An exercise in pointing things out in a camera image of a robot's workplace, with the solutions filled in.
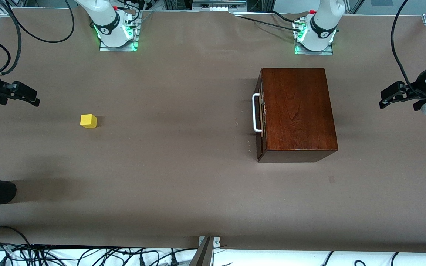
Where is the silver power strip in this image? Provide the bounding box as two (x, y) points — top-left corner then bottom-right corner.
(193, 0), (247, 11)

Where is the black cable tangle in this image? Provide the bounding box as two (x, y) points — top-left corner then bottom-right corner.
(0, 240), (199, 266)

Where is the dark brown wooden cabinet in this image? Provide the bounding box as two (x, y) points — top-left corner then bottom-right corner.
(256, 68), (338, 163)

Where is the black looping cable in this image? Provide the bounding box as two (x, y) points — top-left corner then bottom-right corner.
(6, 0), (75, 44)

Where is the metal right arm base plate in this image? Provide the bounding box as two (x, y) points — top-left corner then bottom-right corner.
(99, 21), (139, 52)

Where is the thin cable bundle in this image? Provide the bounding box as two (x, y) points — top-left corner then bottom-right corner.
(117, 0), (156, 23)

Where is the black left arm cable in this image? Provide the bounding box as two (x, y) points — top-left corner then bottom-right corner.
(390, 0), (426, 98)

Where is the wooden drawer with white handle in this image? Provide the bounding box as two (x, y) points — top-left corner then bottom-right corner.
(253, 70), (268, 162)

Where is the yellow cube block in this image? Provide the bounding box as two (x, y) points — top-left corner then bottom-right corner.
(80, 114), (98, 129)

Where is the long black table cable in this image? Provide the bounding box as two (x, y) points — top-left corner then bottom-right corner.
(235, 14), (299, 32)

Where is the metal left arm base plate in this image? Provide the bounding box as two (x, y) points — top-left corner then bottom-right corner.
(294, 22), (334, 56)

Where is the small metal bracket plate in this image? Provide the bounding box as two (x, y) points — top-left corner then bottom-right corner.
(198, 236), (221, 249)

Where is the grey diagonal metal bar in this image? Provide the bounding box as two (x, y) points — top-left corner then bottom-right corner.
(190, 236), (214, 266)

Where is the short black table cable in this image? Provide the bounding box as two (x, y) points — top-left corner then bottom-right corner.
(270, 10), (298, 23)

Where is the black arched cable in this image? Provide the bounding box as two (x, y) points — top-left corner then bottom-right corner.
(0, 226), (32, 247)

